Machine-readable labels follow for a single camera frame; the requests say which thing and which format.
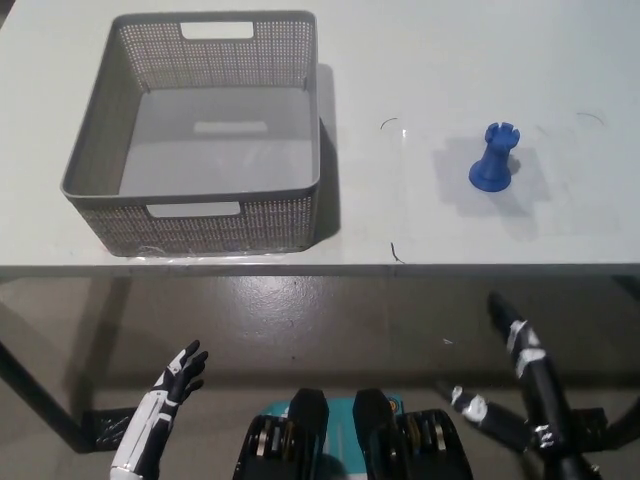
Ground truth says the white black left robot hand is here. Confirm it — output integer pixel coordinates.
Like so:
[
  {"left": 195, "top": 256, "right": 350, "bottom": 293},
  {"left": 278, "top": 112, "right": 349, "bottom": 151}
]
[{"left": 109, "top": 340, "right": 210, "bottom": 477}]

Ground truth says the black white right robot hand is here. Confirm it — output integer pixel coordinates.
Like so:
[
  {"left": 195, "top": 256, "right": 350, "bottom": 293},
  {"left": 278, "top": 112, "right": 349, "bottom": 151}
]
[{"left": 434, "top": 292, "right": 609, "bottom": 480}]

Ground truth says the blue rook chess piece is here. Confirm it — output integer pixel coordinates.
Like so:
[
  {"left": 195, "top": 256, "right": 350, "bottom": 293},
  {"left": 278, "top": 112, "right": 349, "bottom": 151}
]
[{"left": 468, "top": 121, "right": 521, "bottom": 194}]

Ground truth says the black metal table leg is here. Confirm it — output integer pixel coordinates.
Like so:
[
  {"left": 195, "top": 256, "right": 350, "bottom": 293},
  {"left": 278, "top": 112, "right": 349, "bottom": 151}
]
[{"left": 0, "top": 327, "right": 139, "bottom": 454}]

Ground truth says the black teal robot body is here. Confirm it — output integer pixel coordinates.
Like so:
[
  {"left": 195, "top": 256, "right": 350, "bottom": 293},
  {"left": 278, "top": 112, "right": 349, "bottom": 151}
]
[{"left": 231, "top": 387, "right": 474, "bottom": 480}]

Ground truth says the grey perforated plastic basket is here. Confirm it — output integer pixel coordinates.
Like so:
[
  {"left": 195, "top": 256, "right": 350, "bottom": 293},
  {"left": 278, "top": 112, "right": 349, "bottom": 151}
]
[{"left": 59, "top": 9, "right": 322, "bottom": 258}]

